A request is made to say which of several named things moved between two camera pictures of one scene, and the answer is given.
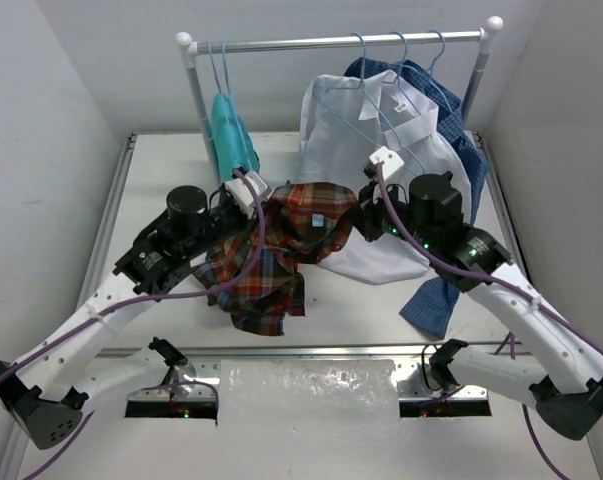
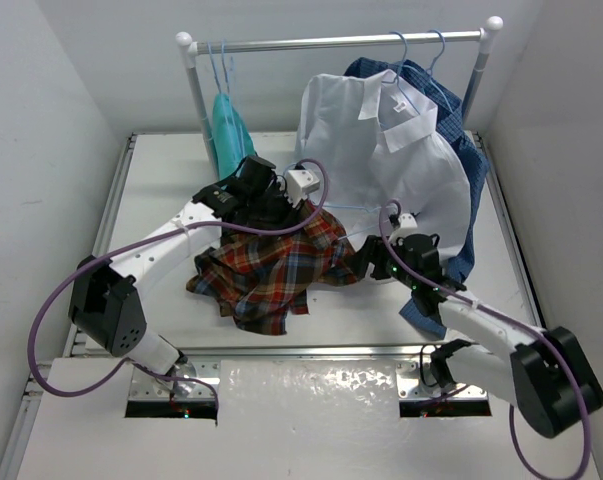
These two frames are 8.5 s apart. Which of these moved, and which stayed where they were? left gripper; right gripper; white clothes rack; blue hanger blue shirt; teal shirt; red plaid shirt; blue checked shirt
Moved: right gripper; red plaid shirt; left gripper
Stayed: blue checked shirt; blue hanger blue shirt; white clothes rack; teal shirt
